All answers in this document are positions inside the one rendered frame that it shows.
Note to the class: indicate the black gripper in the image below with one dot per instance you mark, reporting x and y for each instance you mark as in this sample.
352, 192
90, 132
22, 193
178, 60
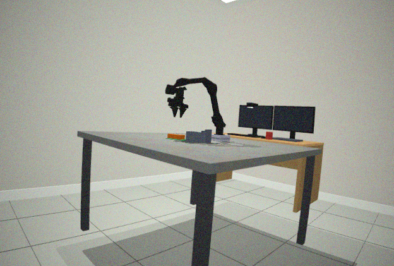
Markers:
178, 103

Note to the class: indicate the orange block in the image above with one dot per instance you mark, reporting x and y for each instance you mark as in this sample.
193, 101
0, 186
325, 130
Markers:
179, 137

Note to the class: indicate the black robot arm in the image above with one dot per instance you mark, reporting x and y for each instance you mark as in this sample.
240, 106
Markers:
212, 90

